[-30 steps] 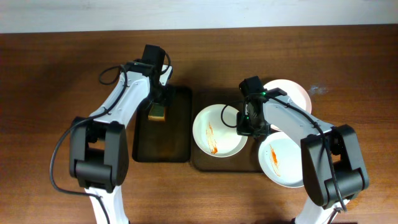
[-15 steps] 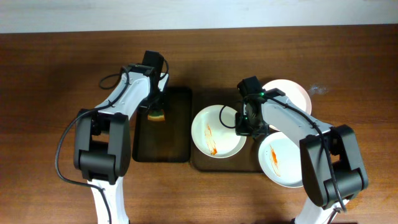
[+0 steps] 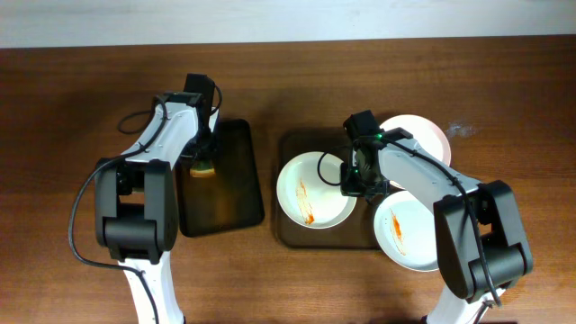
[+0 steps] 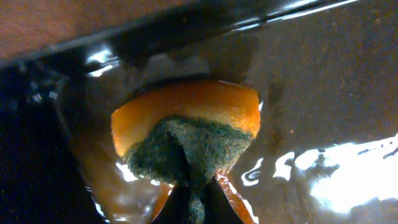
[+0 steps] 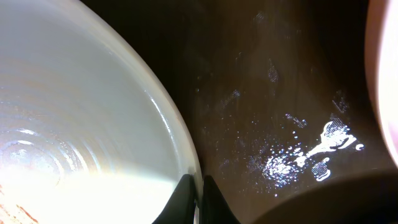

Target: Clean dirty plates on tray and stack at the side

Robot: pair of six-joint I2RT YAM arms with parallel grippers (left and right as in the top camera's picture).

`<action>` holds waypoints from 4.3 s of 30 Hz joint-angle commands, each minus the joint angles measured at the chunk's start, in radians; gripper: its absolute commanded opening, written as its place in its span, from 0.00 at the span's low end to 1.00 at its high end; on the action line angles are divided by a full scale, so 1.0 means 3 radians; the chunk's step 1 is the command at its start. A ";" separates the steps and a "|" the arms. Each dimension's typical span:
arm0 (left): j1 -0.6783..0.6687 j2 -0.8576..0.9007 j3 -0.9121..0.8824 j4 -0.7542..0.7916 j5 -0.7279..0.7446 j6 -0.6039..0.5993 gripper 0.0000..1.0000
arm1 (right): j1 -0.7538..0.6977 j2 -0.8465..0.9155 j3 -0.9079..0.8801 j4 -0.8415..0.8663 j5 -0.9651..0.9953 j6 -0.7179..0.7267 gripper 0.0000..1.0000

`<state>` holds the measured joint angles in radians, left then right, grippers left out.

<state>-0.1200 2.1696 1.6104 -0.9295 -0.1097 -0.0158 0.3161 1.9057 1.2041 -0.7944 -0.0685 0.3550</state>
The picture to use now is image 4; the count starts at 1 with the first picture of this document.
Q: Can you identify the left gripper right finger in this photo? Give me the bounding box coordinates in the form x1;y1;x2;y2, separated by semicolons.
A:
201;178;243;224

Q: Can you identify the black tray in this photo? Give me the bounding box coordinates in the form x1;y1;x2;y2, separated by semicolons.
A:
1;0;397;223

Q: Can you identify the green yellow sponge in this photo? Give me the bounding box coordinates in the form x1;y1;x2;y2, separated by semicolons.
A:
111;80;261;223

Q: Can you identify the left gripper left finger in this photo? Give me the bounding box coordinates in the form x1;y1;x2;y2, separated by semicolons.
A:
150;180;190;224

